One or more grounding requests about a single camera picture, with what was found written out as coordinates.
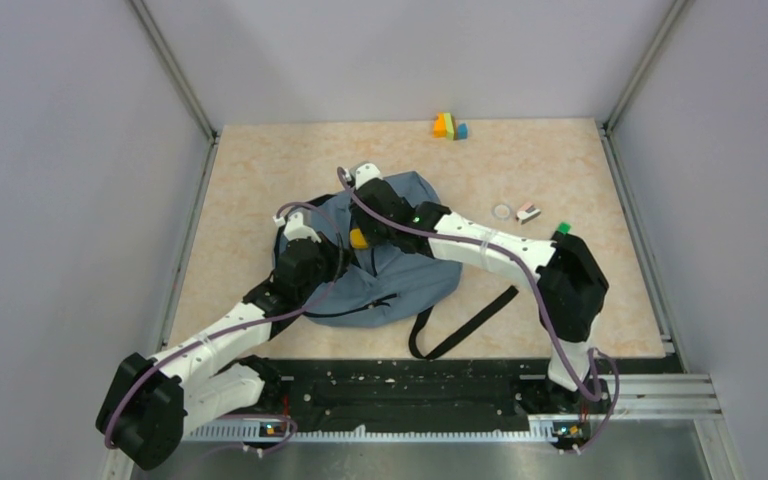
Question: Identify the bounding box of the orange pencil sharpener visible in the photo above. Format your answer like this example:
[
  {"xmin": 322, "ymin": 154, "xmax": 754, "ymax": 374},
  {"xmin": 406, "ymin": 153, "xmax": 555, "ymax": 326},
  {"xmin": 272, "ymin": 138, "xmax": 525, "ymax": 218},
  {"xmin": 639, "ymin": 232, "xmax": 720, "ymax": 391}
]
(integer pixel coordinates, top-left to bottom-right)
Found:
[{"xmin": 349, "ymin": 228, "xmax": 370, "ymax": 250}]

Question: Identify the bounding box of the green and black highlighter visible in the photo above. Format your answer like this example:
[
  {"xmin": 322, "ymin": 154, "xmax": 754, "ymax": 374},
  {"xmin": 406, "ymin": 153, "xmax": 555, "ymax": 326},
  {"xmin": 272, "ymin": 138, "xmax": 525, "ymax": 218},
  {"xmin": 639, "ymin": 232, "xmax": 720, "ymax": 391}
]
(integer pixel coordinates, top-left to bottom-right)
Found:
[{"xmin": 556, "ymin": 222, "xmax": 571, "ymax": 235}]

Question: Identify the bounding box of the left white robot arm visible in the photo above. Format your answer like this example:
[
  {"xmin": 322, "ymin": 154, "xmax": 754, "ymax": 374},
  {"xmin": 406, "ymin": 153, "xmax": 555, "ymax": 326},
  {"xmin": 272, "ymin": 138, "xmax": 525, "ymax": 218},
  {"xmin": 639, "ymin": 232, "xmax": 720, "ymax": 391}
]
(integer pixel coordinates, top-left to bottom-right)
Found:
[{"xmin": 95, "ymin": 234, "xmax": 351, "ymax": 470}]

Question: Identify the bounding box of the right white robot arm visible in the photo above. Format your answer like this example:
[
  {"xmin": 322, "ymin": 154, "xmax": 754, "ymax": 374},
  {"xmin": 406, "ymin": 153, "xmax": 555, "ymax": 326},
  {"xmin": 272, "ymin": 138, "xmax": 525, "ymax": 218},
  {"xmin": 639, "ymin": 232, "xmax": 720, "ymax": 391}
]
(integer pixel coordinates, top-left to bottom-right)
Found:
[{"xmin": 338, "ymin": 172, "xmax": 609, "ymax": 412}]

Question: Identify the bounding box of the colourful sticky note stack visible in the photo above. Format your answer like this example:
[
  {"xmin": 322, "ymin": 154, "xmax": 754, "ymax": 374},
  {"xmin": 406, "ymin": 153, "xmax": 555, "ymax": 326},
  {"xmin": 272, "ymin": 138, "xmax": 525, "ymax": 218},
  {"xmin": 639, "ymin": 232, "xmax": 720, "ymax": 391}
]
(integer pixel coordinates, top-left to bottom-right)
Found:
[{"xmin": 432, "ymin": 112, "xmax": 469, "ymax": 141}]

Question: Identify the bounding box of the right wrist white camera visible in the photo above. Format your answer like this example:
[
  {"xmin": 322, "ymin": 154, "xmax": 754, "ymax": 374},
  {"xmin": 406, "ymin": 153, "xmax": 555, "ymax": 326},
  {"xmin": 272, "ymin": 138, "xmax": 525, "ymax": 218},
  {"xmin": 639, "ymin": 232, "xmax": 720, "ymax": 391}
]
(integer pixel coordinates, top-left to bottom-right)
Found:
[{"xmin": 342, "ymin": 162, "xmax": 383, "ymax": 189}]

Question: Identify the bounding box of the wrist white camera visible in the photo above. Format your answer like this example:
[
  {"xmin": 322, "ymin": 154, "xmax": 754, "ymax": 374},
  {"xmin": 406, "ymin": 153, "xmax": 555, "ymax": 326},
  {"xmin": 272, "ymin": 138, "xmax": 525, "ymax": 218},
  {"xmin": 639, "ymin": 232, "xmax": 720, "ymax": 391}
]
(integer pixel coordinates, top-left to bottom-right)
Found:
[
  {"xmin": 342, "ymin": 162, "xmax": 383, "ymax": 189},
  {"xmin": 273, "ymin": 208, "xmax": 321, "ymax": 243}
]

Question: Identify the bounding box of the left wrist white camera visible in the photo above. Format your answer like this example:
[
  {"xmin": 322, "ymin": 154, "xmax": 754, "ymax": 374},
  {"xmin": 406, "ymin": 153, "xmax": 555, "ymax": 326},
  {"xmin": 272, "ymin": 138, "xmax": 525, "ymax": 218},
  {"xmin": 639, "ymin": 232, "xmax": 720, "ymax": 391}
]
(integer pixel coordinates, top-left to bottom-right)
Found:
[{"xmin": 273, "ymin": 208, "xmax": 321, "ymax": 243}]

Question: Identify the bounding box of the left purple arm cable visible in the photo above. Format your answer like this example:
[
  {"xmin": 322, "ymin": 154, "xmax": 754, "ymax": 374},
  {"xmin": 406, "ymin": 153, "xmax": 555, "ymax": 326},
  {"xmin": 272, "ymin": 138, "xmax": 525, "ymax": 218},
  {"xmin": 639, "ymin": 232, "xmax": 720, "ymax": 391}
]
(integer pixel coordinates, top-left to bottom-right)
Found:
[{"xmin": 102, "ymin": 200, "xmax": 347, "ymax": 458}]

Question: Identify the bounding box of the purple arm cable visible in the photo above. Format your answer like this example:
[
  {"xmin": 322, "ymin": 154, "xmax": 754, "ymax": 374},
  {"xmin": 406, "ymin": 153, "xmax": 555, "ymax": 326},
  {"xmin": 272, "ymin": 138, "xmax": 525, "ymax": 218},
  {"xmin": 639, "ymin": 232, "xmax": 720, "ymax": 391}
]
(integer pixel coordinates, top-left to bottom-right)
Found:
[
  {"xmin": 336, "ymin": 166, "xmax": 621, "ymax": 458},
  {"xmin": 102, "ymin": 200, "xmax": 347, "ymax": 458}
]

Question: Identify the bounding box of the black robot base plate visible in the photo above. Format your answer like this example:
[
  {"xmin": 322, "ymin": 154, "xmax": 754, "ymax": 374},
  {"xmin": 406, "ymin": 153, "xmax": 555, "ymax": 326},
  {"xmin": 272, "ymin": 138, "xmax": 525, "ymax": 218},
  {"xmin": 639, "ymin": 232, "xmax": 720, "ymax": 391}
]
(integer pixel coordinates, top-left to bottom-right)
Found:
[{"xmin": 229, "ymin": 356, "xmax": 611, "ymax": 434}]

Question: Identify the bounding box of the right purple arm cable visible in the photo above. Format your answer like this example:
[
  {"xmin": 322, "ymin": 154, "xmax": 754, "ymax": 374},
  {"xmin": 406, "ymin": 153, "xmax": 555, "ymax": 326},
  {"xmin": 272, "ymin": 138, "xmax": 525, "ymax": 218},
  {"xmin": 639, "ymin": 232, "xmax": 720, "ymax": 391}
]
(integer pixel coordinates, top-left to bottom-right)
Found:
[{"xmin": 336, "ymin": 166, "xmax": 621, "ymax": 458}]

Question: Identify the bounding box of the aluminium frame rail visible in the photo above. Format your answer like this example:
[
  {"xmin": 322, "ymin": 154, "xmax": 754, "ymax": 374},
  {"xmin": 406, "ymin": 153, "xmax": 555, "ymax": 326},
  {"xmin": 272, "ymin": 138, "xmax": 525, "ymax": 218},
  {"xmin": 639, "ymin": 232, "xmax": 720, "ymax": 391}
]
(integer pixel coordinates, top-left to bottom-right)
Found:
[{"xmin": 96, "ymin": 357, "xmax": 741, "ymax": 479}]

